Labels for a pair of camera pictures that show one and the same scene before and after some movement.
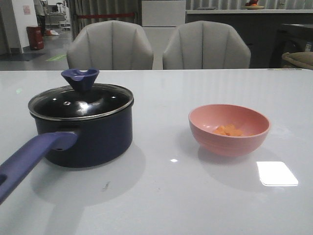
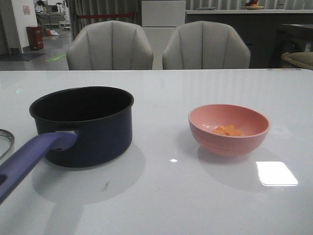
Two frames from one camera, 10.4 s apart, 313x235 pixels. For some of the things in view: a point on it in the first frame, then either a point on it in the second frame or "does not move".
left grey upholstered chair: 110,45 does not move
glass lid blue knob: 81,98 -> 12,138
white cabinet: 160,18 does not move
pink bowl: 228,130 does not move
